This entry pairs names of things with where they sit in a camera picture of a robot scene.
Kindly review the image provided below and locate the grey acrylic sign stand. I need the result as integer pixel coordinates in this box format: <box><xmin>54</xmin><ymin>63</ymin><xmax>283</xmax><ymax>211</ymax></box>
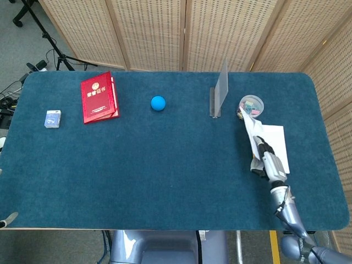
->
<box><xmin>208</xmin><ymin>58</ymin><xmax>229</xmax><ymax>119</ymax></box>

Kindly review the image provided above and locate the white paper booklet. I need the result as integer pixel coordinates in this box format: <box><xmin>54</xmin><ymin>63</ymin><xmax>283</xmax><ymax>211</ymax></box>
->
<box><xmin>238</xmin><ymin>106</ymin><xmax>290</xmax><ymax>174</ymax></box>

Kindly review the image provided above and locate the woven folding screen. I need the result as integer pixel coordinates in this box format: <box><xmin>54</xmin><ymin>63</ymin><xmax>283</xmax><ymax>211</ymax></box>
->
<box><xmin>37</xmin><ymin>0</ymin><xmax>352</xmax><ymax>264</ymax></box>

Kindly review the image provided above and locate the black cable bundle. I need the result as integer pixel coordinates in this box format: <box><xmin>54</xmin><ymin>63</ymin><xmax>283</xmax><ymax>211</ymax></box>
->
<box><xmin>0</xmin><ymin>73</ymin><xmax>29</xmax><ymax>130</ymax></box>

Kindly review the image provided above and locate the blue ball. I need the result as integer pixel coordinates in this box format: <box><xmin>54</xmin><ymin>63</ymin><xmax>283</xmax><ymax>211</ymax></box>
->
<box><xmin>150</xmin><ymin>95</ymin><xmax>167</xmax><ymax>112</ymax></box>

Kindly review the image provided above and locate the black tripod stand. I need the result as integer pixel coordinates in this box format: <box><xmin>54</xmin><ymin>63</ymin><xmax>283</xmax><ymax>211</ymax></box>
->
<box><xmin>21</xmin><ymin>0</ymin><xmax>98</xmax><ymax>72</ymax></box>

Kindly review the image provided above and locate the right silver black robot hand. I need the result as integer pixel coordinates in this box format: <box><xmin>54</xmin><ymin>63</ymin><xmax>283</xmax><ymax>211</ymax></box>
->
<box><xmin>250</xmin><ymin>135</ymin><xmax>288</xmax><ymax>182</ymax></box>

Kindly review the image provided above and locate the dark blue table mat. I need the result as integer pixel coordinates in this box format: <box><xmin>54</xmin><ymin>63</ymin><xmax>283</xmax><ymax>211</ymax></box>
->
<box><xmin>0</xmin><ymin>70</ymin><xmax>348</xmax><ymax>231</ymax></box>

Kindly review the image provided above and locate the white power adapter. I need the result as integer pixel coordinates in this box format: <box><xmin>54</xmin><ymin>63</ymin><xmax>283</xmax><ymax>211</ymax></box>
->
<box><xmin>26</xmin><ymin>59</ymin><xmax>49</xmax><ymax>72</ymax></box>

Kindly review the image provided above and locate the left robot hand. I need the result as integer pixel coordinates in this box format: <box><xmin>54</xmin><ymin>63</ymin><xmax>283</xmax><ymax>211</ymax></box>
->
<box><xmin>0</xmin><ymin>211</ymin><xmax>19</xmax><ymax>228</ymax></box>

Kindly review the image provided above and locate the blue grey robot torso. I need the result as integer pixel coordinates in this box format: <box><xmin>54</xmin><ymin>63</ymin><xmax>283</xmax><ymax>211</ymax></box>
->
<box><xmin>109</xmin><ymin>229</ymin><xmax>229</xmax><ymax>264</ymax></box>

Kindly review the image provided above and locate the clear round plastic container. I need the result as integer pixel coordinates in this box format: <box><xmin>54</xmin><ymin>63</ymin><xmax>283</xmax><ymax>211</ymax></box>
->
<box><xmin>235</xmin><ymin>95</ymin><xmax>265</xmax><ymax>119</ymax></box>

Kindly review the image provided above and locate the red certificate book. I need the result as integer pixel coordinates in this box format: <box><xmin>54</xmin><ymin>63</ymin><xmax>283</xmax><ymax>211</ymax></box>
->
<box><xmin>80</xmin><ymin>71</ymin><xmax>120</xmax><ymax>125</ymax></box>

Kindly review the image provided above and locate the blue playing card box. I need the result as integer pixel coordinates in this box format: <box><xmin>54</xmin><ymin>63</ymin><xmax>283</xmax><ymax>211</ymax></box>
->
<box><xmin>43</xmin><ymin>109</ymin><xmax>62</xmax><ymax>129</ymax></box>

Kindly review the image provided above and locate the black office chair base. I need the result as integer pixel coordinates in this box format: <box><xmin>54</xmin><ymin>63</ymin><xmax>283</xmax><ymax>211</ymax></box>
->
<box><xmin>12</xmin><ymin>0</ymin><xmax>31</xmax><ymax>28</ymax></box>

